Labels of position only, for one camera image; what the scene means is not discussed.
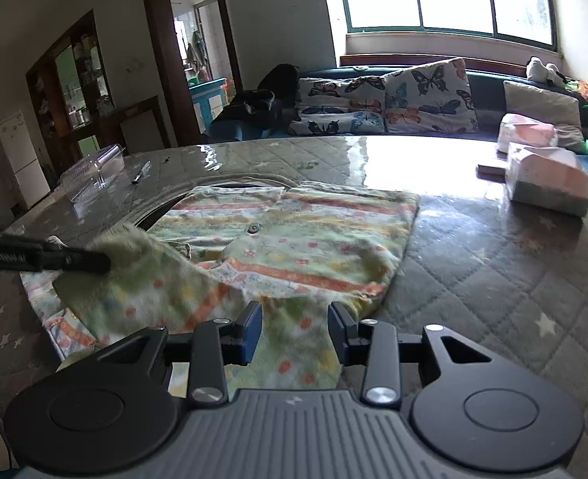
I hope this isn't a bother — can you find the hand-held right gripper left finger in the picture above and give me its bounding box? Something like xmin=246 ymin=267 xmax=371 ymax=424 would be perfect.
xmin=97 ymin=302 xmax=263 ymax=406

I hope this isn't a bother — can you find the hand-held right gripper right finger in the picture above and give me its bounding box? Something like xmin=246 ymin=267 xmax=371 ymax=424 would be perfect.
xmin=327 ymin=302 xmax=491 ymax=406

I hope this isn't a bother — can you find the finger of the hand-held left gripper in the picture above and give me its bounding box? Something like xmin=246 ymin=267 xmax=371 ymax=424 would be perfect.
xmin=0 ymin=232 xmax=112 ymax=275

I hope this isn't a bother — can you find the green floral patterned garment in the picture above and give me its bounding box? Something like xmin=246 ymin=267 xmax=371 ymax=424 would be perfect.
xmin=22 ymin=184 xmax=421 ymax=395

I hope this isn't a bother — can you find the round table heater pit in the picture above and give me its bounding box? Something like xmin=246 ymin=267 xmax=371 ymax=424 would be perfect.
xmin=134 ymin=180 xmax=235 ymax=233

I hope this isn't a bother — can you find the clear plastic lidded container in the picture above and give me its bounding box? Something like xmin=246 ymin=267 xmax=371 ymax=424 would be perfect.
xmin=59 ymin=144 xmax=125 ymax=203

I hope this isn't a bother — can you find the white refrigerator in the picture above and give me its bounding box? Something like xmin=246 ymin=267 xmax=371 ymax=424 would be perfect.
xmin=0 ymin=110 xmax=51 ymax=210

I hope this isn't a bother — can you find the dark wooden sideboard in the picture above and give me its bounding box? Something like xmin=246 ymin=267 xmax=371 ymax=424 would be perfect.
xmin=99 ymin=96 xmax=175 ymax=153

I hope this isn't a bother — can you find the dark wooden display cabinet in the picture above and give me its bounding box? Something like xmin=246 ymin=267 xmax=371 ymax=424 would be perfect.
xmin=26 ymin=10 xmax=115 ymax=160

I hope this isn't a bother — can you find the blue and white cabinet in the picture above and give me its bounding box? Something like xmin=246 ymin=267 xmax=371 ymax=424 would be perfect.
xmin=189 ymin=77 xmax=227 ymax=131

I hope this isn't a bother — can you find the long butterfly print pillow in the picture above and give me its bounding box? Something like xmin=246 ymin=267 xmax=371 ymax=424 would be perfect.
xmin=289 ymin=76 xmax=389 ymax=137

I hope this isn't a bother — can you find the black bag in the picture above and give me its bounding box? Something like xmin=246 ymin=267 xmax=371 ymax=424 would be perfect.
xmin=231 ymin=63 xmax=299 ymax=131

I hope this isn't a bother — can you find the square butterfly print pillow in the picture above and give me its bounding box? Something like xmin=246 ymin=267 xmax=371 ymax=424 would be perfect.
xmin=384 ymin=57 xmax=480 ymax=134

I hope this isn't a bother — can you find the large pink tissue pack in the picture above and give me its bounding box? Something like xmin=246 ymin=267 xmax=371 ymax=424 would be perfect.
xmin=504 ymin=142 xmax=588 ymax=218

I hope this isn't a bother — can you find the small pink tissue pack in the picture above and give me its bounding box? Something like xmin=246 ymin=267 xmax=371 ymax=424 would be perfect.
xmin=496 ymin=113 xmax=559 ymax=155

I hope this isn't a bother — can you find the grey pillow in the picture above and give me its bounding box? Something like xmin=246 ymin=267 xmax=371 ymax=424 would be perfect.
xmin=502 ymin=80 xmax=586 ymax=153

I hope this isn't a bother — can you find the white plush toy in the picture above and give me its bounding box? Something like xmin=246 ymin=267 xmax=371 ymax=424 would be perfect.
xmin=526 ymin=56 xmax=566 ymax=85

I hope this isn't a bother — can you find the dark wooden door frame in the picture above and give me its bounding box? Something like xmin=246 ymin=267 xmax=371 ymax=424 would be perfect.
xmin=140 ymin=0 xmax=245 ymax=148

